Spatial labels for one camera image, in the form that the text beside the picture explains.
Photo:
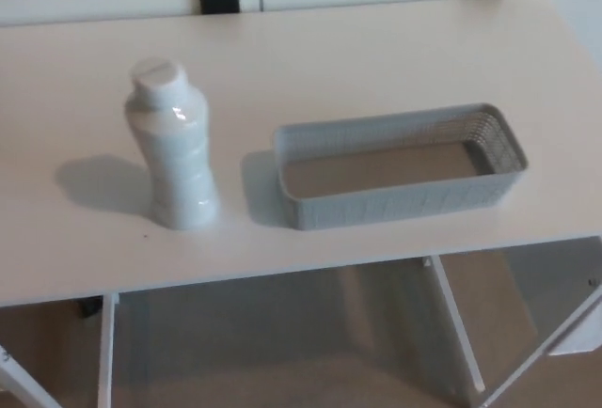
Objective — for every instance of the white desk leg frame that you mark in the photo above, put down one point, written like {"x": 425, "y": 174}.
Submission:
{"x": 107, "y": 356}
{"x": 463, "y": 333}

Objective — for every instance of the white paper label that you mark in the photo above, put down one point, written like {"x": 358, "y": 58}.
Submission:
{"x": 571, "y": 333}

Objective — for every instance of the white plastic bottle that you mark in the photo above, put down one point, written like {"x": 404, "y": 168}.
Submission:
{"x": 174, "y": 163}

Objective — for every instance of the grey perforated plastic basket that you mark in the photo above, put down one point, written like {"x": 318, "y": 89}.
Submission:
{"x": 400, "y": 206}

